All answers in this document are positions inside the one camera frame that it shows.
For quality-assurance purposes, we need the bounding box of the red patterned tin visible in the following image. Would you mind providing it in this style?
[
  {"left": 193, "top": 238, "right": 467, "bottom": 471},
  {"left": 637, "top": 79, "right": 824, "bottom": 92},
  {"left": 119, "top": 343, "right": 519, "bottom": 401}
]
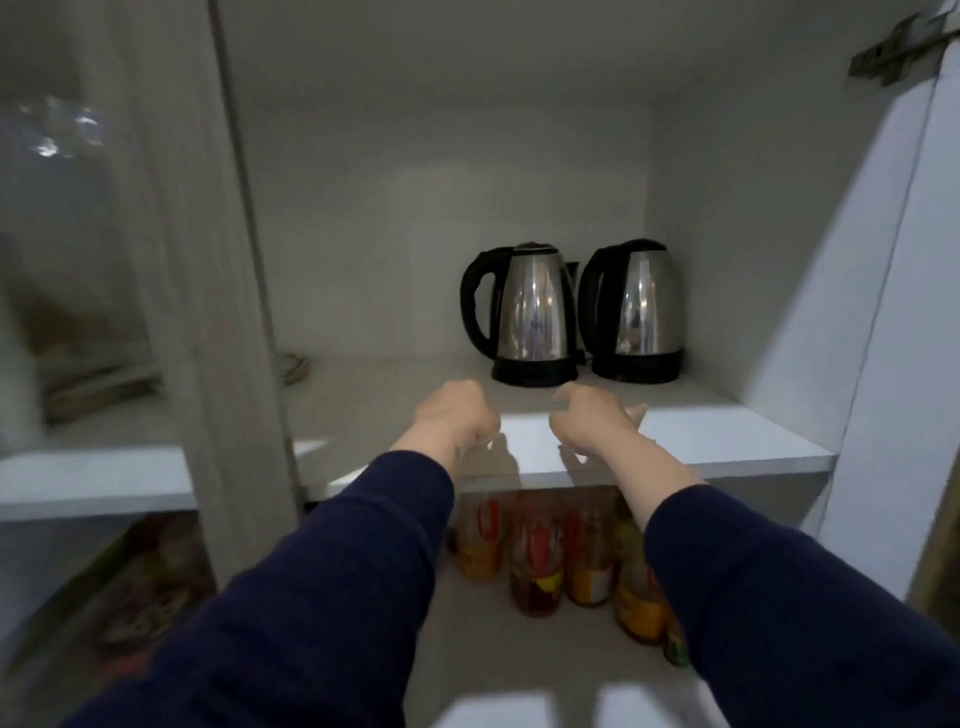
[{"left": 89, "top": 569, "right": 204, "bottom": 661}]

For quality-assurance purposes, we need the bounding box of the person's left forearm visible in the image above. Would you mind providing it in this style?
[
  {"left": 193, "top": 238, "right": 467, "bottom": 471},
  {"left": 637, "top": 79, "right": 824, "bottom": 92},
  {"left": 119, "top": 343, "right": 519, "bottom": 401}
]
[{"left": 67, "top": 438, "right": 466, "bottom": 728}]

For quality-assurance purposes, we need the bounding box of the metal door hinge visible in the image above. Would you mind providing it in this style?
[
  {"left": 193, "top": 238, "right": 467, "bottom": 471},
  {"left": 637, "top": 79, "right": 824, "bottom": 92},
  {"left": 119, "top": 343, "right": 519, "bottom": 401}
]
[{"left": 847, "top": 11, "right": 950, "bottom": 88}]

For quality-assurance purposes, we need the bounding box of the grey wooden cabinet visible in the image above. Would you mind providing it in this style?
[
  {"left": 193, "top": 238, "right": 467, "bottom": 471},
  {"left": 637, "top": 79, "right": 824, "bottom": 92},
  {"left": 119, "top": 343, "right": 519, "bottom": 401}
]
[{"left": 0, "top": 0, "right": 960, "bottom": 728}]

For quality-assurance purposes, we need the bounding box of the steel kettle with black handle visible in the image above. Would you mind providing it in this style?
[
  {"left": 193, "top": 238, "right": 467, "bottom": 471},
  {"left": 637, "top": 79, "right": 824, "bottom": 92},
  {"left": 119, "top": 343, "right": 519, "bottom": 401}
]
[
  {"left": 459, "top": 241, "right": 583, "bottom": 378},
  {"left": 577, "top": 238, "right": 686, "bottom": 375}
]

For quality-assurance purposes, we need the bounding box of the person's left hand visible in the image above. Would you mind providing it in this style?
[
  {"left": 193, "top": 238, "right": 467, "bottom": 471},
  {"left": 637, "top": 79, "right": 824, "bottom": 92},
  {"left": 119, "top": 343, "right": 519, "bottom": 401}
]
[{"left": 397, "top": 379, "right": 502, "bottom": 467}]

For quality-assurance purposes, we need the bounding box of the grey glass cabinet door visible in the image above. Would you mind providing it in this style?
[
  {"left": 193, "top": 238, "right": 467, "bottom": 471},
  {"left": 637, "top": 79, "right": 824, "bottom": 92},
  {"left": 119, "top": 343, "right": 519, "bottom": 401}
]
[
  {"left": 817, "top": 0, "right": 960, "bottom": 624},
  {"left": 0, "top": 0, "right": 301, "bottom": 728}
]

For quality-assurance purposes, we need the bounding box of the beige plate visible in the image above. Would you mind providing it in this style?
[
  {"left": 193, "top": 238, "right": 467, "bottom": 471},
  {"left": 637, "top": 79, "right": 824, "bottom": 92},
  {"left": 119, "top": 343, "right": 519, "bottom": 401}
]
[{"left": 44, "top": 356, "right": 163, "bottom": 425}]

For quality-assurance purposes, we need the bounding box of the person's right forearm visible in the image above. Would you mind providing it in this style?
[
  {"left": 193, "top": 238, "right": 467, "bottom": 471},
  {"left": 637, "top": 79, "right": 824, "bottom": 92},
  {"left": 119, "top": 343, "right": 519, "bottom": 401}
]
[{"left": 596, "top": 431, "right": 960, "bottom": 728}]

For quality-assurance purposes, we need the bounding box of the person's right hand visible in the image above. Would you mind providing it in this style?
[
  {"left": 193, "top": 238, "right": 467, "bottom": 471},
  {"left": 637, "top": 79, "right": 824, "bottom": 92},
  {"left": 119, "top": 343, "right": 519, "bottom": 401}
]
[{"left": 548, "top": 382, "right": 650, "bottom": 466}]

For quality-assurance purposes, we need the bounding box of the group of sauce bottles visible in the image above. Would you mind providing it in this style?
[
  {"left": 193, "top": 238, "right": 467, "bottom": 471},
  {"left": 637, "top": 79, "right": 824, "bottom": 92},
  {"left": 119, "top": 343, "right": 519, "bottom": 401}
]
[{"left": 449, "top": 491, "right": 695, "bottom": 669}]

